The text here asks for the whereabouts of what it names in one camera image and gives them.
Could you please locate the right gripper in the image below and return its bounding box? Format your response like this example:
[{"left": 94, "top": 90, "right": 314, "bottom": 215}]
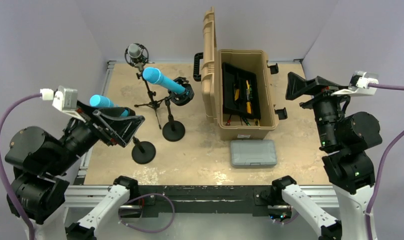
[{"left": 285, "top": 70, "right": 356, "bottom": 147}]

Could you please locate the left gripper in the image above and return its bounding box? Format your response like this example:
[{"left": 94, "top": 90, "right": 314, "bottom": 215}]
[{"left": 47, "top": 97, "right": 144, "bottom": 174}]

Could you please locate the blue microphone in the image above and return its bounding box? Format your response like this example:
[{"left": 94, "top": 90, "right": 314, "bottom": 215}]
[
  {"left": 89, "top": 94, "right": 129, "bottom": 118},
  {"left": 142, "top": 67, "right": 186, "bottom": 94}
]

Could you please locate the round base clip stand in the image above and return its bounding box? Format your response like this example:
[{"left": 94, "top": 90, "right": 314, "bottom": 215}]
[{"left": 122, "top": 106, "right": 157, "bottom": 165}]

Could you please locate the round base shock mount stand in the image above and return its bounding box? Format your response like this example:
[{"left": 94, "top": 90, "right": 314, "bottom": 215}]
[{"left": 162, "top": 76, "right": 195, "bottom": 142}]

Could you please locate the tan tool case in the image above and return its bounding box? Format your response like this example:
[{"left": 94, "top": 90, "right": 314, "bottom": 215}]
[{"left": 193, "top": 7, "right": 287, "bottom": 141}]

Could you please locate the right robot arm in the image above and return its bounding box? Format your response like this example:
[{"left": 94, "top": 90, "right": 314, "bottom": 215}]
[{"left": 269, "top": 71, "right": 383, "bottom": 240}]

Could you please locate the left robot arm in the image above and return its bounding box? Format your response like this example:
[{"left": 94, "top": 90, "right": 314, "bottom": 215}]
[{"left": 3, "top": 99, "right": 145, "bottom": 240}]

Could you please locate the silver microphone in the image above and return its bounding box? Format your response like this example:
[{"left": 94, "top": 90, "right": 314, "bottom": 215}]
[{"left": 126, "top": 43, "right": 142, "bottom": 66}]

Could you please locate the black tool tray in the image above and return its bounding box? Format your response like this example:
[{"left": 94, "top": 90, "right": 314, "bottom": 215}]
[{"left": 221, "top": 62, "right": 261, "bottom": 120}]

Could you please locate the grey plastic box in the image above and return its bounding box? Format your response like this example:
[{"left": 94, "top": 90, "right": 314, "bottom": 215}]
[{"left": 230, "top": 139, "right": 278, "bottom": 168}]

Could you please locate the yellow handled tool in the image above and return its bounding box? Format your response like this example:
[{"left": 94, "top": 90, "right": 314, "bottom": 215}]
[{"left": 246, "top": 80, "right": 252, "bottom": 114}]

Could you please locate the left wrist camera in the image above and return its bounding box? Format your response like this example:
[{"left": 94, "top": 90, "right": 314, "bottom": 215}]
[{"left": 52, "top": 85, "right": 78, "bottom": 112}]

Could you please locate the tripod stand with shock mount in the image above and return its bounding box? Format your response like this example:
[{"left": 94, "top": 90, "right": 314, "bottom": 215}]
[{"left": 124, "top": 44, "right": 163, "bottom": 130}]

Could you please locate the purple cable loop on frame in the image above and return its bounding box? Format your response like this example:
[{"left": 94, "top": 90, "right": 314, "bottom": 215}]
[{"left": 118, "top": 193, "right": 175, "bottom": 234}]

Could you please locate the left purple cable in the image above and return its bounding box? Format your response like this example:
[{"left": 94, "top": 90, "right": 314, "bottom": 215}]
[{"left": 0, "top": 88, "right": 54, "bottom": 240}]

